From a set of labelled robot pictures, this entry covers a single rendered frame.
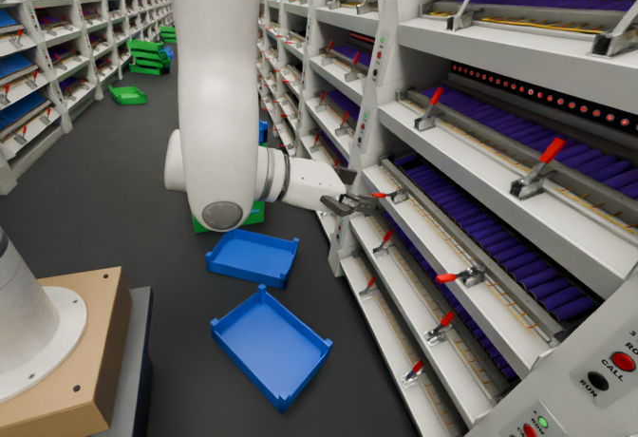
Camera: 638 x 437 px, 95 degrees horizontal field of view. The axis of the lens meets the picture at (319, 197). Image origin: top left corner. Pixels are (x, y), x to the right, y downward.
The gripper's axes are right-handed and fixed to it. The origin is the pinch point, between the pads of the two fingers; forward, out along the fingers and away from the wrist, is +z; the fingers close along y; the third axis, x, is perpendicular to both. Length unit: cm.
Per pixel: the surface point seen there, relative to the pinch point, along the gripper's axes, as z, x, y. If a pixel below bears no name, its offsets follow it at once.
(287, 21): 17, 20, -170
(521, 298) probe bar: 22.9, -3.6, 21.8
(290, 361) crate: 5, -61, -2
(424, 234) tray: 20.5, -7.9, 0.9
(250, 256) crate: -1, -62, -47
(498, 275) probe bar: 22.9, -3.6, 16.9
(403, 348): 32, -43, 7
